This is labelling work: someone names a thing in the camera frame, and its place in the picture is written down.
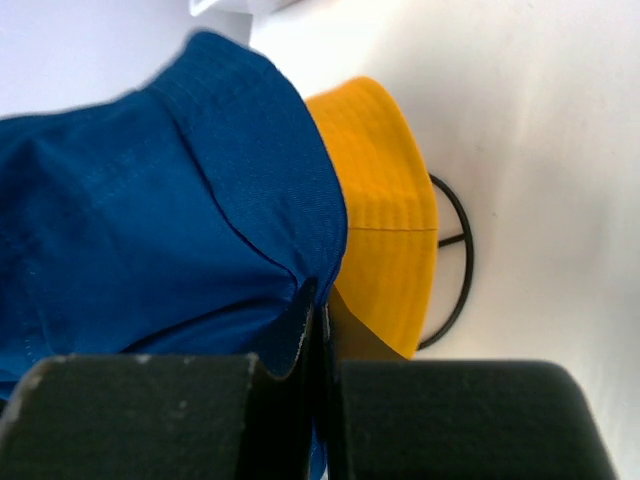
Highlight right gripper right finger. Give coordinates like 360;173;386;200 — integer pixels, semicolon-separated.
322;307;615;479

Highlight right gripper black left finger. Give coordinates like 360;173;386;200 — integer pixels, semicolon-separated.
1;280;316;479

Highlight yellow bucket hat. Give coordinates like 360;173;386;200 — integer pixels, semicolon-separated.
306;77;439;359

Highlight black wire hat stand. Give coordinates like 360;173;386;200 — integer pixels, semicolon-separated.
417;172;474;350

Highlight dark blue bucket hat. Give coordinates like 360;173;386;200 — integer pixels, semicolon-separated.
1;32;348;479

